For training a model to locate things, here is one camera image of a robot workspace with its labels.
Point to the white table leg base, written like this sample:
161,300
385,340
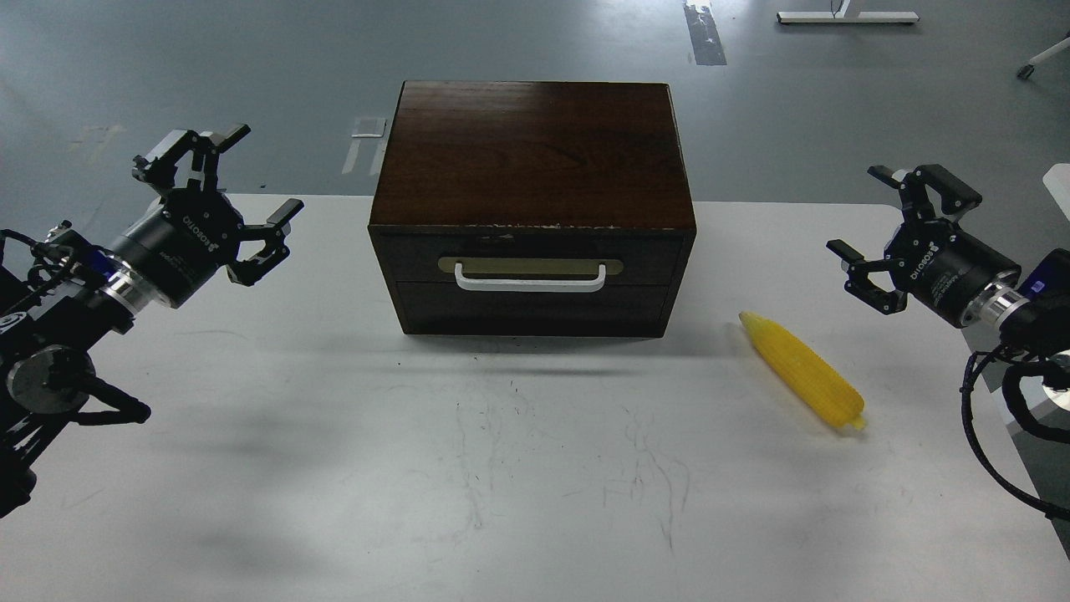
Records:
847,12

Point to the dark wooden drawer cabinet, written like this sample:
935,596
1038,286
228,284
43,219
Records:
540,157

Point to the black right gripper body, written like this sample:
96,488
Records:
947,269

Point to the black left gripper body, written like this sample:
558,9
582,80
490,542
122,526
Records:
181,242

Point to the yellow corn cob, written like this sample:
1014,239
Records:
809,376

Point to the wooden drawer with white handle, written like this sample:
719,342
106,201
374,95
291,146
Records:
628,261

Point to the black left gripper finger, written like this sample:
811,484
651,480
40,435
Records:
158,168
272,233

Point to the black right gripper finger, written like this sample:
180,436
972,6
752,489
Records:
928,193
858,272

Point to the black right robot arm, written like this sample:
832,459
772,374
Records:
1031,320

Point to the white chair leg with caster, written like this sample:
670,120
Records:
1026,70

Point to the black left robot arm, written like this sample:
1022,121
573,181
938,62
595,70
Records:
75,292

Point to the grey floor tape strip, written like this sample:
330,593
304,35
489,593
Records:
707,47

